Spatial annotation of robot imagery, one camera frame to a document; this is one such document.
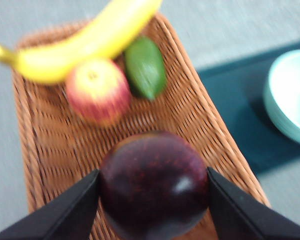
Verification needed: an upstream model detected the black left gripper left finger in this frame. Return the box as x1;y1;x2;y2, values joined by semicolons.
0;169;101;240

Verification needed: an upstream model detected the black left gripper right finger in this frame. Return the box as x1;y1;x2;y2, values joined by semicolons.
206;166;300;240

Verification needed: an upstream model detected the dark purple plum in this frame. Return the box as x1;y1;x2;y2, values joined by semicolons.
98;131;212;240

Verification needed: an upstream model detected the teal ceramic bowl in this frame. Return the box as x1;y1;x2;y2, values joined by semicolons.
262;49;300;146

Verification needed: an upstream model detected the brown wicker basket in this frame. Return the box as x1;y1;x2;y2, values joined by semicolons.
11;12;272;240

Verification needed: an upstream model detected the dark rectangular tray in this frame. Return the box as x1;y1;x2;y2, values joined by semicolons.
197;37;300;177

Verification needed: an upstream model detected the red yellow apple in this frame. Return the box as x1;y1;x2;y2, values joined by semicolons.
65;58;132;127

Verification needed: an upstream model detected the yellow banana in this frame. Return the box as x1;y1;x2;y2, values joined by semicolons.
0;0;163;85

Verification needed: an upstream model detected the green avocado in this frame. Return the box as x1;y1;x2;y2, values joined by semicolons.
124;36;168;101

